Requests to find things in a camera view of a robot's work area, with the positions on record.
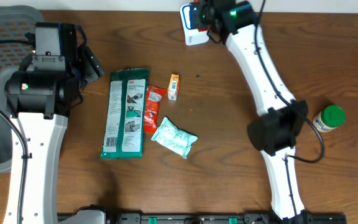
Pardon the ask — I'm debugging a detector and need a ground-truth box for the green 3M wipes pack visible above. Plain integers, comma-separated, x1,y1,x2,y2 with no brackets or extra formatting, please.
101,68,149,159

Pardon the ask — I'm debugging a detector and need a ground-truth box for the small orange white box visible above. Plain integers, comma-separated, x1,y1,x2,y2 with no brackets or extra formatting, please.
167,74,180,101

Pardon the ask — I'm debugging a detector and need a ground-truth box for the light teal tissue pack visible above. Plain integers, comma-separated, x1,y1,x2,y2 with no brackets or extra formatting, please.
151,117,198,159

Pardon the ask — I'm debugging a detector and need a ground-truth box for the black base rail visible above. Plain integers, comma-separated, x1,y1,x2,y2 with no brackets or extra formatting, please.
57,212,347,224

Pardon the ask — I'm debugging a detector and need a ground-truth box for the red stick sachet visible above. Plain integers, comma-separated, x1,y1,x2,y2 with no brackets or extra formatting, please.
198,28,209,32

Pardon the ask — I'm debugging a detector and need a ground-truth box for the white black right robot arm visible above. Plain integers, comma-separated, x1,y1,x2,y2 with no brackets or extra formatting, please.
181,1,308,223

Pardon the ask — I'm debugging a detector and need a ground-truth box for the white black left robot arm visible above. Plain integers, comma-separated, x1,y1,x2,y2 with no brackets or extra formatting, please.
4,22,104,223

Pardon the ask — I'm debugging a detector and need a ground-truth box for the white barcode scanner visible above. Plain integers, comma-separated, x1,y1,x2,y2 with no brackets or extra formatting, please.
180,4,209,46

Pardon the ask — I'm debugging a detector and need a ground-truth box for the green lid white jar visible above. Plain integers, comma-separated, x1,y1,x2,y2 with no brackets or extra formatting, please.
312,105,346,133

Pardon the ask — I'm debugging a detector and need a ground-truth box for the red snack bag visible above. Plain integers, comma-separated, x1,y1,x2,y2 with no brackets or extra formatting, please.
144,85,167,134

